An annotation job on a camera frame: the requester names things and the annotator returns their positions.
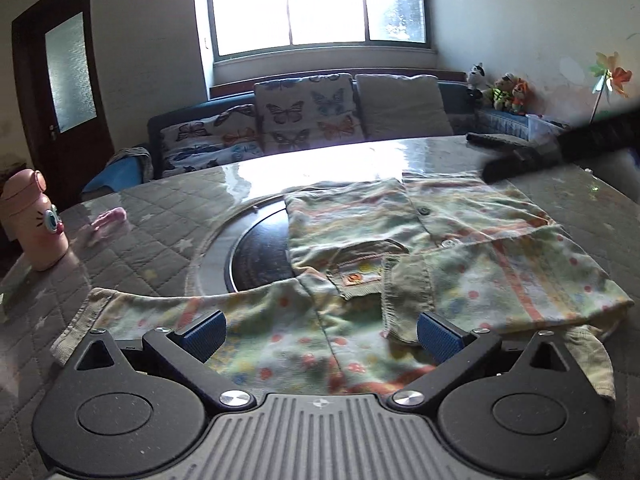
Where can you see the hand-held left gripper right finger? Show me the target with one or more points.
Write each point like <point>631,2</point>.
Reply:
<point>440,340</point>

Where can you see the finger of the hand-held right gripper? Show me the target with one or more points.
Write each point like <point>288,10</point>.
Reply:
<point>520,164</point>
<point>495,140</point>

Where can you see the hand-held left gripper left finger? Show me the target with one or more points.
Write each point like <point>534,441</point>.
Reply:
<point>202,337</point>

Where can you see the dotted striped child's shirt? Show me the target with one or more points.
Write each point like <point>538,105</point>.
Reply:
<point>500,260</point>

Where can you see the clear plastic box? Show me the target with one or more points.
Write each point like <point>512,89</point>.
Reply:
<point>545,127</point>

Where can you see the yellow-vested plush toy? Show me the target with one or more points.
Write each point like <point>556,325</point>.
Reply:
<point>502,94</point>

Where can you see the dark blue sofa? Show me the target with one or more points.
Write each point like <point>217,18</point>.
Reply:
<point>465,102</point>

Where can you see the orange plush toy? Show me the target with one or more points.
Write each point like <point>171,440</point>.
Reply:
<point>520,97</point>

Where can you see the colourful pinwheel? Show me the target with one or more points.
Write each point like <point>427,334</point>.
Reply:
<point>607,75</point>

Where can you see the panda plush toy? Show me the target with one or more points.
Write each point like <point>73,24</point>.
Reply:
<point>476,82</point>

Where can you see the beige pillow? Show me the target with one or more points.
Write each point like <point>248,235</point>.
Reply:
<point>405,105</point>

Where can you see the round black stove plate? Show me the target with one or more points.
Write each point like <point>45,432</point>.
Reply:
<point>260,255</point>

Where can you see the grey quilted table cover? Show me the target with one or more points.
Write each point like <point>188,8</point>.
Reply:
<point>150,240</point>

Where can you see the blue cloth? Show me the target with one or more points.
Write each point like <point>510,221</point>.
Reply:
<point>112,177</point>

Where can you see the grey garment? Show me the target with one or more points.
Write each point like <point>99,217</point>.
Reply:
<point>134,160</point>

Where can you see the butterfly print seat cushion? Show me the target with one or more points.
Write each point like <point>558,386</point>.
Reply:
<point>210,145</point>

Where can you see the butterfly print pillow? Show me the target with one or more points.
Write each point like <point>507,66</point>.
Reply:
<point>300,115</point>

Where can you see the pink cat-face water bottle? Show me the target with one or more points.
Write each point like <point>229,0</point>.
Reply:
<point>37,220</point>

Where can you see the window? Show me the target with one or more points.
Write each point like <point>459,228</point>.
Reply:
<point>320,5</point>

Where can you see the dark wooden door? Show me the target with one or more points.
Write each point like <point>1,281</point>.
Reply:
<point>35,110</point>

